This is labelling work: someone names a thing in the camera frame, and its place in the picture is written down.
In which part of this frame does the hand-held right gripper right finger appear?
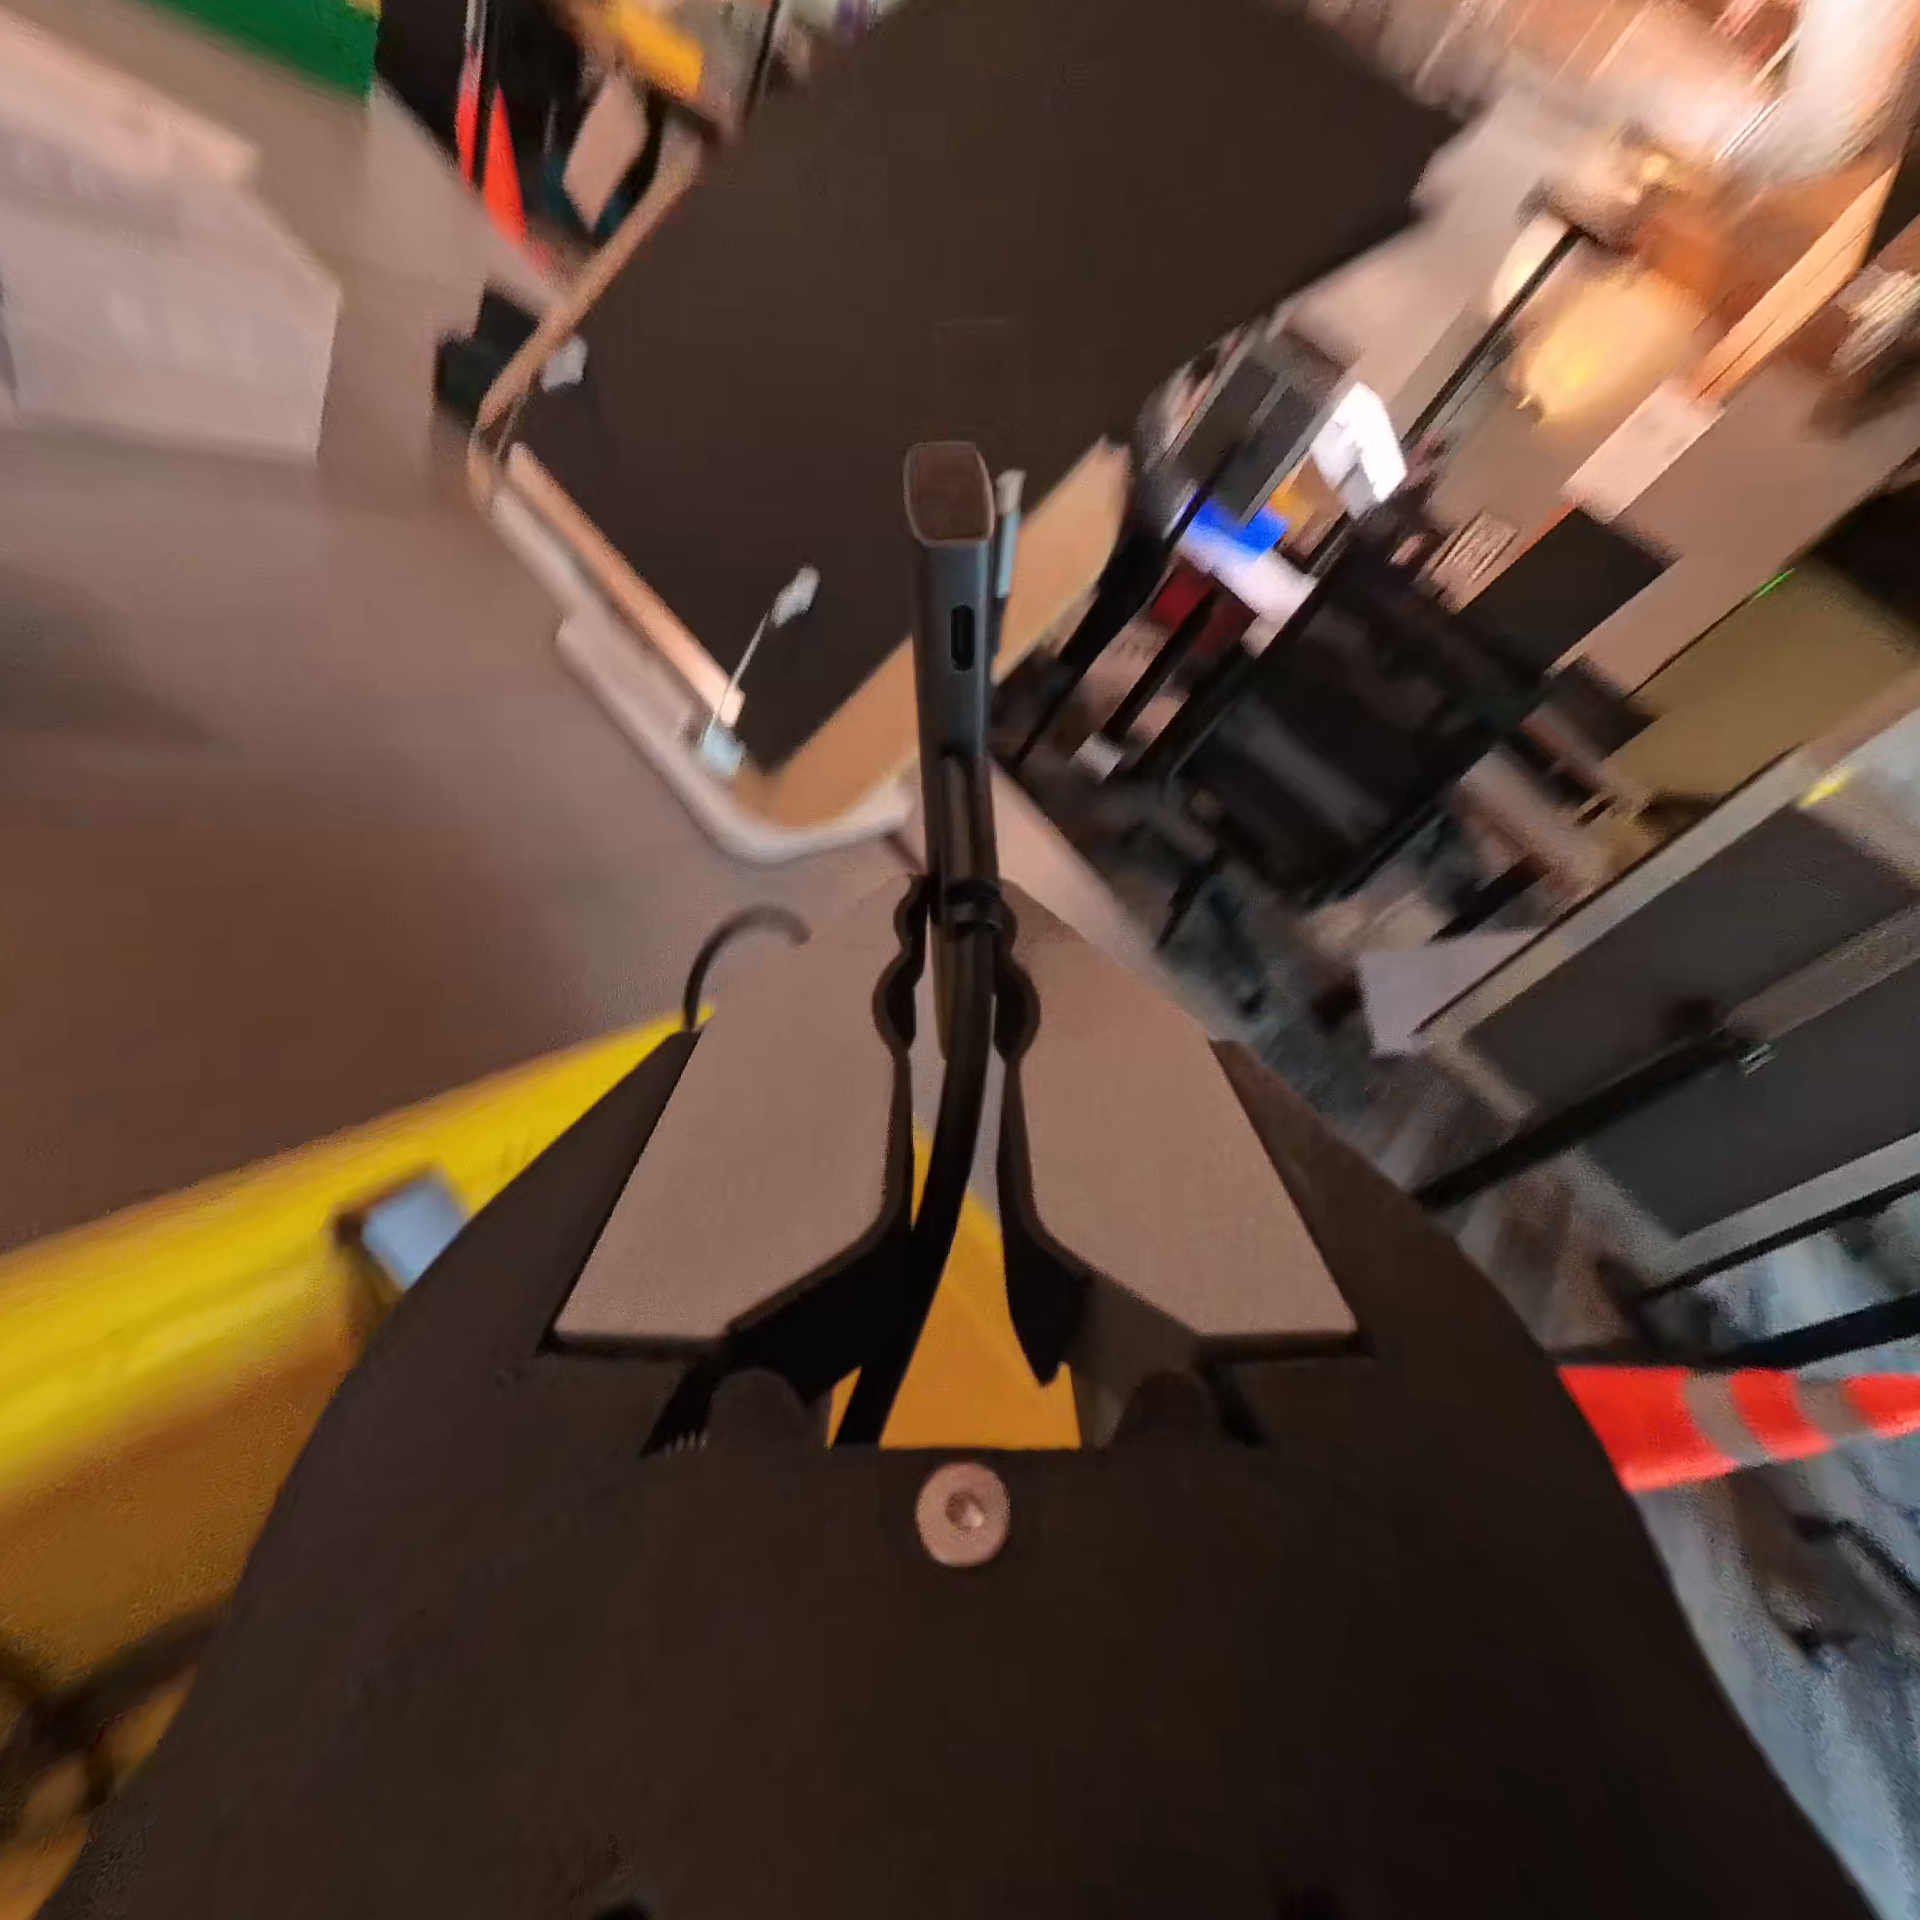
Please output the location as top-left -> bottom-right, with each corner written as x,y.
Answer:
991,881 -> 1363,1385

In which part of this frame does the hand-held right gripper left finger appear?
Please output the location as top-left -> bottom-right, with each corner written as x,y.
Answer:
552,873 -> 924,1348

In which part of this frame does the grey usb hub with black cable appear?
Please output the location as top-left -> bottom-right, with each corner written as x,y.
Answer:
679,438 -> 1011,1449

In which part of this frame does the red and white barrier tape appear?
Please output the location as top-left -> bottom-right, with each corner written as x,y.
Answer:
1557,1355 -> 1920,1496

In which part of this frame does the yellow plastic bin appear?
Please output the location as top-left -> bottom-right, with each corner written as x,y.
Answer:
0,1007 -> 1082,1920

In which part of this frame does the grey desk partition panel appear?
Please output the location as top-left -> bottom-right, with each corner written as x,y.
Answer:
1417,749 -> 1920,1292

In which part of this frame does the wooden book stand board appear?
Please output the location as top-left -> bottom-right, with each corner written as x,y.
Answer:
456,126 -> 1139,868

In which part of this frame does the black sheet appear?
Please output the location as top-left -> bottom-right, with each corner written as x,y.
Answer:
506,0 -> 1477,773

